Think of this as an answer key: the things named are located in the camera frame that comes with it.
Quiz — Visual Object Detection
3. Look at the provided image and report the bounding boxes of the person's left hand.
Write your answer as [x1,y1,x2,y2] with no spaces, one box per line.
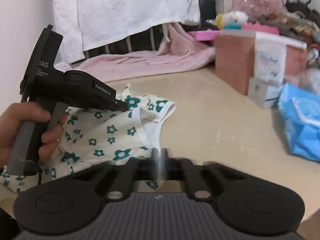
[0,102,68,170]

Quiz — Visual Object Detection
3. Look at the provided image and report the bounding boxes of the pink fleece blanket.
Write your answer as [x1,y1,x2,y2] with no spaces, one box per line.
[56,22,217,83]

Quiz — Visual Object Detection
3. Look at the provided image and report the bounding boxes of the small white blue box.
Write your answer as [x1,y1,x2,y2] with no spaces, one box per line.
[247,76,284,109]

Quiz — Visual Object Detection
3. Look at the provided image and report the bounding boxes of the yellow white plush toy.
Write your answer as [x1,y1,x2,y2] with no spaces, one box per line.
[215,10,249,30]

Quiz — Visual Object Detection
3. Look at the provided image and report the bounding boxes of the salmon pink storage box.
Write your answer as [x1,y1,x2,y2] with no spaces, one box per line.
[215,29,308,95]

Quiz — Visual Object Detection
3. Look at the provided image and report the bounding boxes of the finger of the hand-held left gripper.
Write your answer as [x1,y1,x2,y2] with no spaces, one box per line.
[114,99,130,112]

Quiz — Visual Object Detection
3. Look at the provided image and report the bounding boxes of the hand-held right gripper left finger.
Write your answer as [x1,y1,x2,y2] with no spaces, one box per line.
[60,149,160,202]

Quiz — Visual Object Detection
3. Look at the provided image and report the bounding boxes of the blue wet wipes pack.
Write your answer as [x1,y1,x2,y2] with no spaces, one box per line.
[277,82,320,162]

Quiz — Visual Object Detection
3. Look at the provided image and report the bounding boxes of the white printed packet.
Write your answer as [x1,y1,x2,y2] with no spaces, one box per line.
[254,34,288,85]

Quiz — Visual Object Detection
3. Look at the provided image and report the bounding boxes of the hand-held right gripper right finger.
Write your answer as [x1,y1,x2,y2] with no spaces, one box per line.
[161,149,253,202]

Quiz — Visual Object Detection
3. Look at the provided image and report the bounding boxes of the white hanging cloth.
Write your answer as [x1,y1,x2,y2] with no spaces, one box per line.
[53,0,201,64]

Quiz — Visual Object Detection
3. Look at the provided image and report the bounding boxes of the pink plastic tray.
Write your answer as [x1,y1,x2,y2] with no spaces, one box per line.
[241,22,280,35]

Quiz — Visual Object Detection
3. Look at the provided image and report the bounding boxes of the white green-flowered garment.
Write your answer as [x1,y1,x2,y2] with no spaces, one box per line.
[0,84,177,194]

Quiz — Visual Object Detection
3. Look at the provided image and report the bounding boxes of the dark handbag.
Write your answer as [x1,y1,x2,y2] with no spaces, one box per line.
[282,0,315,15]

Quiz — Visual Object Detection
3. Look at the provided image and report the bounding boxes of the pink wrapped bouquet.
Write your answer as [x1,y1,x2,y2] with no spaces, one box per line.
[245,0,288,23]

